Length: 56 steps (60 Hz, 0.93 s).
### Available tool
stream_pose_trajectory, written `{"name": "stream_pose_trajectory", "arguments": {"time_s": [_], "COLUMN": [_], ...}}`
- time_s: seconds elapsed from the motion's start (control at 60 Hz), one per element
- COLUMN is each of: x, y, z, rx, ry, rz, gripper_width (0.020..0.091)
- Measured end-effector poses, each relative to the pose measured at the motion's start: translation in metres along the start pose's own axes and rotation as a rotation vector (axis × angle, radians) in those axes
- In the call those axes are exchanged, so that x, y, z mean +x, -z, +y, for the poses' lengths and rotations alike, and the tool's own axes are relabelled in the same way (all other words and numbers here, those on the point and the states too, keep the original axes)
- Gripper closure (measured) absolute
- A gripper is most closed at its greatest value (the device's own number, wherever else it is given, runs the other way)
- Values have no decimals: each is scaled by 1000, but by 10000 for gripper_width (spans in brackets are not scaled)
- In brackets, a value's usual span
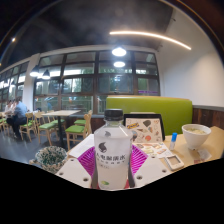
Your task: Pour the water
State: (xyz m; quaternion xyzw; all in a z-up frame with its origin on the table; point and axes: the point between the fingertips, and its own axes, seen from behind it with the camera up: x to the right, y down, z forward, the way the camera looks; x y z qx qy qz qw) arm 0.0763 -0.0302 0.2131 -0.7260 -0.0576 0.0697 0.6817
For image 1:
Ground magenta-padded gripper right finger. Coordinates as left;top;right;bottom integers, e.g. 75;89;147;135
127;144;172;189

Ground black sticker-covered tablet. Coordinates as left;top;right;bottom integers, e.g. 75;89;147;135
123;113;166;144

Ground pendant ceiling lamps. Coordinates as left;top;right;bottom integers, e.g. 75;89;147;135
29;46;128;81

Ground person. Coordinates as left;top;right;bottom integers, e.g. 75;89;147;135
6;97;29;139
3;99;16;116

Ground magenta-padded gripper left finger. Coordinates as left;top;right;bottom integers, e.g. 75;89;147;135
54;145;99;190

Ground white ceramic bowl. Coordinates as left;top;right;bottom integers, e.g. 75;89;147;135
181;123;212;151

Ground wooden dining table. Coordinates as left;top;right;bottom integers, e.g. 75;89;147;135
41;109;82;148

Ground small blue-capped white tube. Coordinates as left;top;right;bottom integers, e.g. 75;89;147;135
168;132;179;151

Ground green upholstered bench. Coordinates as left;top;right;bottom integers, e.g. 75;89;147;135
105;95;194;136

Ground curved linear ceiling light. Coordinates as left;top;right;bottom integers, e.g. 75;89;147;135
109;30;193;51

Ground white sticker sheet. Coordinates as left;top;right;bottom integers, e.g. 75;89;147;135
133;141;174;159

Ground wooden chairs with green cushions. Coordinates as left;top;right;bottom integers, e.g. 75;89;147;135
0;109;94;151

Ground clear black-capped water bottle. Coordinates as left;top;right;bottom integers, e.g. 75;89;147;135
93;108;134;191

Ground clear plastic wrapper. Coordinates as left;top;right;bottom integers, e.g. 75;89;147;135
194;148;213;164

